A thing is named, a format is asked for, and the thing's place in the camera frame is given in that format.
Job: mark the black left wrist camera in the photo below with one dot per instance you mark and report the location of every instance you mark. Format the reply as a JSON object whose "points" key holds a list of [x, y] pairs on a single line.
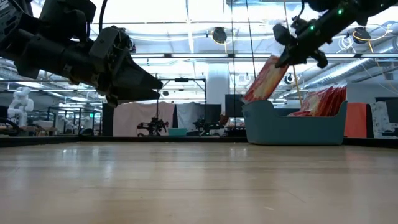
{"points": [[107, 42]]}

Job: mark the teal plastic basket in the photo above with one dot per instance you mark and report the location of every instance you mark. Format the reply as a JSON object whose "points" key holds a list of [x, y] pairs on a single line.
{"points": [[280, 130]]}

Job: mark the person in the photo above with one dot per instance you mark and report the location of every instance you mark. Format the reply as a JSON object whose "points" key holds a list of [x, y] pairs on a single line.
{"points": [[223, 119]]}

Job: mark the red cloth panel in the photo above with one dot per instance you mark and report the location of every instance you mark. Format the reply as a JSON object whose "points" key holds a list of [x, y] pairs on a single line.
{"points": [[356, 119]]}

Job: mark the black lab robot arm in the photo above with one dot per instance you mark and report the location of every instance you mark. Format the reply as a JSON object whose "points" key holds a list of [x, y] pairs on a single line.
{"points": [[206, 126], [154, 126]]}

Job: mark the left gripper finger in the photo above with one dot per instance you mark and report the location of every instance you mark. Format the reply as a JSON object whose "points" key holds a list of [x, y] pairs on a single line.
{"points": [[136, 95], [140, 77]]}

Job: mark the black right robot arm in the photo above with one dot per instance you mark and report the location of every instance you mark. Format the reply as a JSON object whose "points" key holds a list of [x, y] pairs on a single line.
{"points": [[360, 9]]}

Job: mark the patterned white cloth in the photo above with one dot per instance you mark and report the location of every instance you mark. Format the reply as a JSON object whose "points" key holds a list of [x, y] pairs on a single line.
{"points": [[379, 119]]}

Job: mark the tall black panel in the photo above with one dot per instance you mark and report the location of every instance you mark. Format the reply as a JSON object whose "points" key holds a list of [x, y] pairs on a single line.
{"points": [[108, 121]]}

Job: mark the silver ventilation duct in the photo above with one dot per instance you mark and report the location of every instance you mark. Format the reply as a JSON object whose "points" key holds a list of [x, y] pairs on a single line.
{"points": [[342, 73]]}

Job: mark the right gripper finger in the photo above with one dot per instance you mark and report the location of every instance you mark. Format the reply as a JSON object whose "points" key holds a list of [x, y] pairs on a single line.
{"points": [[287, 57]]}

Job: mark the black monitor screen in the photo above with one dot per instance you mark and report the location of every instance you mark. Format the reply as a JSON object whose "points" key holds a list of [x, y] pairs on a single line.
{"points": [[233, 105]]}

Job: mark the teal laptop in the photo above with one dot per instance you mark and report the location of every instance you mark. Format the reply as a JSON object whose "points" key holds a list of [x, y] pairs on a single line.
{"points": [[177, 132]]}

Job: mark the long light strip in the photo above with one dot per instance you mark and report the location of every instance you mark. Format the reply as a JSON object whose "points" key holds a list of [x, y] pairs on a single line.
{"points": [[202, 55]]}

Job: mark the black metal gantry frame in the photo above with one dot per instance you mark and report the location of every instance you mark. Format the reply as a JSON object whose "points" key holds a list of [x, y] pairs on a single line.
{"points": [[186, 80]]}

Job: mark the beige backdrop curtain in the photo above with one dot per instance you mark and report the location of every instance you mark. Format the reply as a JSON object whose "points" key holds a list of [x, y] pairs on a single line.
{"points": [[130, 119]]}

